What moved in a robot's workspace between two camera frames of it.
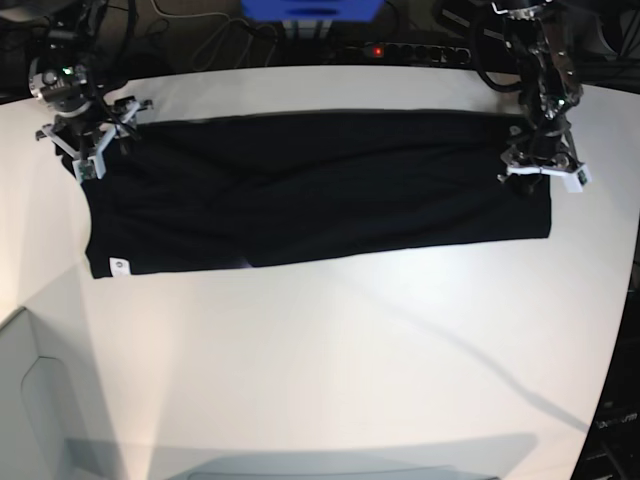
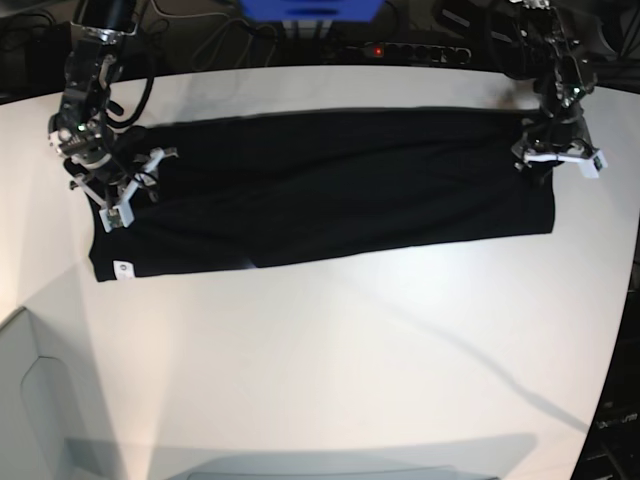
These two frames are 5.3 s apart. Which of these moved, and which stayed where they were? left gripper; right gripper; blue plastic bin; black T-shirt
Moved: left gripper; right gripper
Stayed: black T-shirt; blue plastic bin
